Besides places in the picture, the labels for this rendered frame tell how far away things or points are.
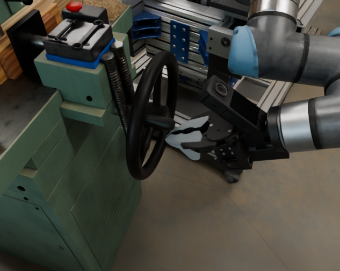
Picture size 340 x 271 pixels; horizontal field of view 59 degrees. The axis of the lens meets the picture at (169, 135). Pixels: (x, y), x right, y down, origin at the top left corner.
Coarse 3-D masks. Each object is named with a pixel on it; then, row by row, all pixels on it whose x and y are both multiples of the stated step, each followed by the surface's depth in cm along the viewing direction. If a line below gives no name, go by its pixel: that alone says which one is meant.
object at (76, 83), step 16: (112, 32) 63; (128, 48) 64; (48, 64) 56; (64, 64) 56; (128, 64) 66; (48, 80) 59; (64, 80) 58; (80, 80) 56; (96, 80) 55; (64, 96) 61; (80, 96) 60; (96, 96) 58; (112, 96) 62
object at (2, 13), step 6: (0, 0) 55; (0, 6) 56; (6, 6) 57; (12, 6) 58; (18, 6) 60; (0, 12) 56; (6, 12) 57; (12, 12) 59; (0, 18) 56; (6, 18) 58
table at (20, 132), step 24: (120, 24) 79; (24, 72) 64; (0, 96) 59; (24, 96) 59; (48, 96) 59; (0, 120) 54; (24, 120) 54; (48, 120) 59; (96, 120) 61; (0, 144) 51; (24, 144) 54; (0, 168) 49; (0, 192) 51
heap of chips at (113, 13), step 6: (78, 0) 78; (84, 0) 78; (90, 0) 78; (96, 0) 77; (102, 0) 77; (108, 0) 78; (114, 0) 79; (102, 6) 77; (108, 6) 77; (114, 6) 78; (120, 6) 80; (126, 6) 82; (108, 12) 77; (114, 12) 78; (120, 12) 80; (108, 18) 78; (114, 18) 78
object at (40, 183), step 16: (80, 128) 72; (64, 144) 67; (80, 144) 74; (48, 160) 62; (64, 160) 68; (16, 176) 60; (32, 176) 59; (48, 176) 64; (32, 192) 64; (48, 192) 65
